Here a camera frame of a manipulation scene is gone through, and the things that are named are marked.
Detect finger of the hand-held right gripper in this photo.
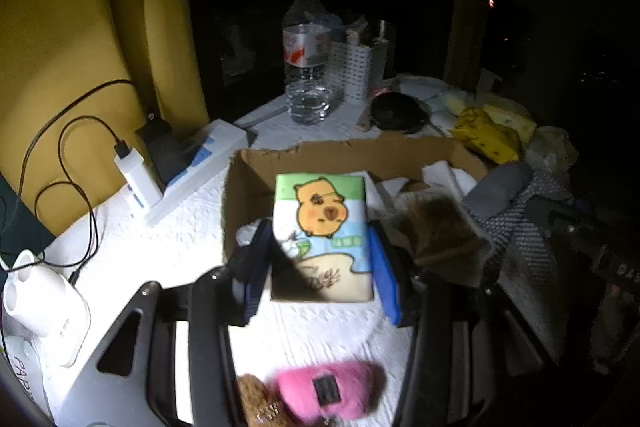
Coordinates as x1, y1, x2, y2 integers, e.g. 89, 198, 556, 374
527, 197, 591, 239

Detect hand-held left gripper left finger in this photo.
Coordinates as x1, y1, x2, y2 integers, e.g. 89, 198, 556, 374
52, 218, 275, 427

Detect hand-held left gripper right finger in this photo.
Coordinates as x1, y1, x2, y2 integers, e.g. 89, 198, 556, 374
369, 222, 546, 427

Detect dark dotted sock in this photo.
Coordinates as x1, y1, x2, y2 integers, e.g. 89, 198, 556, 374
462, 162, 533, 220
480, 172, 576, 358

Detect clear bag with brown contents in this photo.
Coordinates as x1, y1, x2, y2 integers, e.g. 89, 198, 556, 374
395, 196, 493, 288

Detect cartoon printed tissue pack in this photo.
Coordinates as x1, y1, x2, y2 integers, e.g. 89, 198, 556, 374
270, 172, 376, 304

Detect cardboard box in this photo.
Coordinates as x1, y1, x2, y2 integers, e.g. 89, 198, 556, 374
220, 133, 493, 270

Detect white paper towel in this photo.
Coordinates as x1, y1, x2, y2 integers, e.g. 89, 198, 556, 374
235, 161, 478, 248

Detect white soft packs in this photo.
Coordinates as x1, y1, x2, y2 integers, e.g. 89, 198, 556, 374
395, 74, 468, 118

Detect yellowish plastic bag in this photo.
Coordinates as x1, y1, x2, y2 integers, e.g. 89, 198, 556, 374
525, 125, 578, 175

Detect pale yellow tissue pack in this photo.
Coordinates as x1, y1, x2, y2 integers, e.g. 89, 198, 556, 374
482, 103, 537, 142

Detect white power strip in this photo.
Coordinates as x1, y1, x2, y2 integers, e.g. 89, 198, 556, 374
127, 118, 249, 226

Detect pink plush toy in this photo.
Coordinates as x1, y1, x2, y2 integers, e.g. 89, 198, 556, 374
272, 359, 388, 425

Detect brown teddy plush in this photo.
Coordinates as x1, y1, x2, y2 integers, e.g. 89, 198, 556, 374
235, 373, 296, 427

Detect white usb charger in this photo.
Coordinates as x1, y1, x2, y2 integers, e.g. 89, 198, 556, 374
114, 142, 165, 210

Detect black power adapter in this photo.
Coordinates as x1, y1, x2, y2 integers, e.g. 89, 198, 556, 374
135, 117, 188, 185

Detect black round dish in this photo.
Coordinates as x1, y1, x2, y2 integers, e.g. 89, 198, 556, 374
370, 92, 430, 134

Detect yellow curtain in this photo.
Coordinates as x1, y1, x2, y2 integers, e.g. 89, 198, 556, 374
0, 0, 211, 228
442, 0, 490, 84

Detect white twin-tube device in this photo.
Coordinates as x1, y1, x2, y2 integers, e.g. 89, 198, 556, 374
2, 249, 92, 368

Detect white perforated basket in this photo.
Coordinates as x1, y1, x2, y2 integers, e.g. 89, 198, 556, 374
327, 39, 373, 104

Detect clear water bottle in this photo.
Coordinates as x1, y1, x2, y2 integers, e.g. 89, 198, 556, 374
282, 0, 333, 126

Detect dark metal bottle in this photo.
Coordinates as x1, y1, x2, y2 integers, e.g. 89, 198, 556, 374
372, 19, 396, 80

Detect printed paper cup bag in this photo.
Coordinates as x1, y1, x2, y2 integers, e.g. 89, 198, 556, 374
0, 337, 51, 427

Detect black usb cable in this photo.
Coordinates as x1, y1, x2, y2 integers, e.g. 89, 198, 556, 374
35, 116, 132, 285

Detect black power cable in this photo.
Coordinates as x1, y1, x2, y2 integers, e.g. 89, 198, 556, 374
0, 79, 153, 258

